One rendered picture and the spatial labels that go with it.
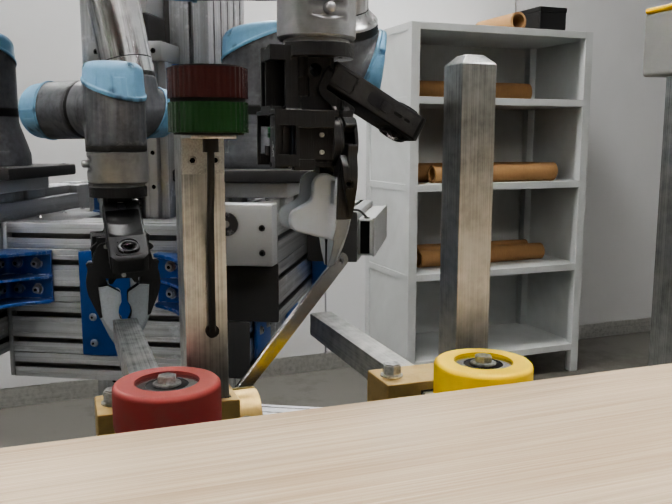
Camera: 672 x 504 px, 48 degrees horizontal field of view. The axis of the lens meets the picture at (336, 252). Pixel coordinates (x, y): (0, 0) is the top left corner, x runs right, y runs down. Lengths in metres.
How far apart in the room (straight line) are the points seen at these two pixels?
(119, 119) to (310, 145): 0.33
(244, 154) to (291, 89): 0.50
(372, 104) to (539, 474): 0.41
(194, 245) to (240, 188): 0.58
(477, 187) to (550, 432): 0.27
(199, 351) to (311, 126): 0.23
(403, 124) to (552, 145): 3.08
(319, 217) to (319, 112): 0.10
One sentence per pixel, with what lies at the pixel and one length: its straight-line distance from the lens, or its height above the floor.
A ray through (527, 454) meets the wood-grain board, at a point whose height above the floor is 0.90.
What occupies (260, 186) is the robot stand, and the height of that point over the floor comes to 1.01.
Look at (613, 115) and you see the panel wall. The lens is 4.32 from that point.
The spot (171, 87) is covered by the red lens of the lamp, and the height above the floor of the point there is 1.12.
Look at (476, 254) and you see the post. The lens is 0.71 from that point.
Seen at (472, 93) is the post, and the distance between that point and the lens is 0.70.
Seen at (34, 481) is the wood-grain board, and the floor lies 0.90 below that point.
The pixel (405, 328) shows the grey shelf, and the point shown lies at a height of 0.28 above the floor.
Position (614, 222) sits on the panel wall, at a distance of 4.37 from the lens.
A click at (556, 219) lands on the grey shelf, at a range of 3.80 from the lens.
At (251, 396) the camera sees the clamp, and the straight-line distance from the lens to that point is 0.67.
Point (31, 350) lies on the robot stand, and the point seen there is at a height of 0.73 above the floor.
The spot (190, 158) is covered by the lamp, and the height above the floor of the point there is 1.07.
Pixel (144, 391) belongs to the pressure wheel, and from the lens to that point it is 0.57.
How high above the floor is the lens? 1.09
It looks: 9 degrees down
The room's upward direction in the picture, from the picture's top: straight up
